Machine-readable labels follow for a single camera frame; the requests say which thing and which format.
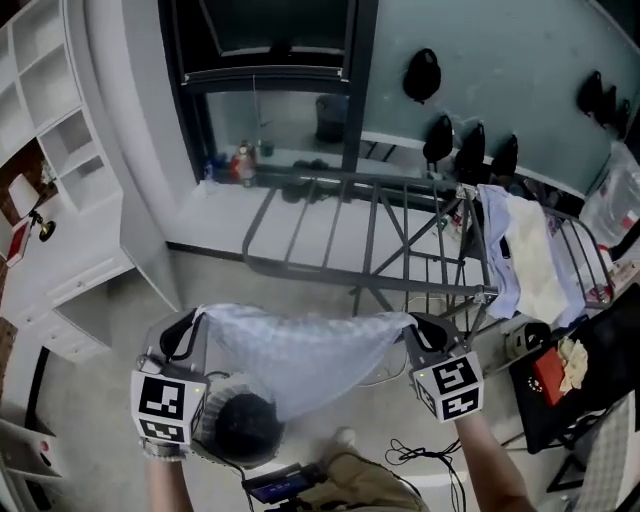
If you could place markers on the person's beige trousers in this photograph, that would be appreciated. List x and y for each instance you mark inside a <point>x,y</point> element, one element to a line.
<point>360,480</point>

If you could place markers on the grey metal drying rack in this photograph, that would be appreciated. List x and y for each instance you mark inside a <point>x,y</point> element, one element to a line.
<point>350,276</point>

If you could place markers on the green cup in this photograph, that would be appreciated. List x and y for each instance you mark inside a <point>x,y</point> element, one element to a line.
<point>267,148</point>

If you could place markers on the grey bin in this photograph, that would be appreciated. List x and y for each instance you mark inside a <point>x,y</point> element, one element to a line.
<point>330,117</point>

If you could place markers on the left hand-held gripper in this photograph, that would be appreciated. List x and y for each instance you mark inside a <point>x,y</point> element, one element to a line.
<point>160,400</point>

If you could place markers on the white vase with flowers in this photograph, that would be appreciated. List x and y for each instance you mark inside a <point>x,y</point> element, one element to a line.
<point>48,172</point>

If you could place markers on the dark framed window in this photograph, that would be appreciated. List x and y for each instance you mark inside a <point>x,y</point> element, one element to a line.
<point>280,25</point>

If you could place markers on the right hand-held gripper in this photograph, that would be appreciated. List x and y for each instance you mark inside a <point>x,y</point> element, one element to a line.
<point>457,385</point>

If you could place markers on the cream and blue garment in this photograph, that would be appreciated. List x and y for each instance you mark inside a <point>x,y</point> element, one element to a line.
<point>530,250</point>

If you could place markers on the white shade table lamp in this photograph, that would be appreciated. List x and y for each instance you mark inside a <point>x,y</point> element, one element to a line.
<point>22,192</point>

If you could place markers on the beige cloth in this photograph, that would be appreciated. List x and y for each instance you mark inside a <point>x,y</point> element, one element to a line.
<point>575,365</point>

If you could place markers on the person's right forearm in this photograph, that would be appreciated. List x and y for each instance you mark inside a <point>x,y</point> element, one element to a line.
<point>492,470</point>

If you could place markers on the person's white shoe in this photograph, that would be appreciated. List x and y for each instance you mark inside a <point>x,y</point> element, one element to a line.
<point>344,437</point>

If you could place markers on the person's left forearm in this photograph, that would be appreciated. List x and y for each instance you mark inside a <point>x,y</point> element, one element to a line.
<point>167,487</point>

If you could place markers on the clear plastic bag of bottles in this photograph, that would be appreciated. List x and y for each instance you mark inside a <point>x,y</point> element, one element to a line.
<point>617,190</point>

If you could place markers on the white woven laundry basket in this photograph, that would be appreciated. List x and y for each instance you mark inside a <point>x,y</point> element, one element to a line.
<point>250,430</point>

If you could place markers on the red bottle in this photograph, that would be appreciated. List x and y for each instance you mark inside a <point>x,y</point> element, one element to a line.
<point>242,165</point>

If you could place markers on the white desk with hutch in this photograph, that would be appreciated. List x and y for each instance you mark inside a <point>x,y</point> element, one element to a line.
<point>65,150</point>

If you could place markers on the blue plastic bag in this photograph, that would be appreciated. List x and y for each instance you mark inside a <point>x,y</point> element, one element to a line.
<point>209,170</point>

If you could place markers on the red box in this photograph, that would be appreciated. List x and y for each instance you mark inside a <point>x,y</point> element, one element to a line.
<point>550,375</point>

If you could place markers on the black mesh chair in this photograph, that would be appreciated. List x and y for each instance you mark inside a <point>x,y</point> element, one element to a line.
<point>600,360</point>

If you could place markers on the blue black waist device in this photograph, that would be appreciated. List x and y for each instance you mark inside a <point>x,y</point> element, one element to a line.
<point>280,485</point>

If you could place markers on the black pouches hanging on wall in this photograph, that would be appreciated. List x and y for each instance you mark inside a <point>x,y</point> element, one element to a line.
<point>422,75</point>

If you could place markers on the red book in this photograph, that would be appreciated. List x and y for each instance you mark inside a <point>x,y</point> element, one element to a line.
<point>16,245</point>

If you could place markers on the light blue checked clothes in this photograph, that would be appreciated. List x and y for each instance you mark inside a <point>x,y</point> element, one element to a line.
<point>300,360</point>

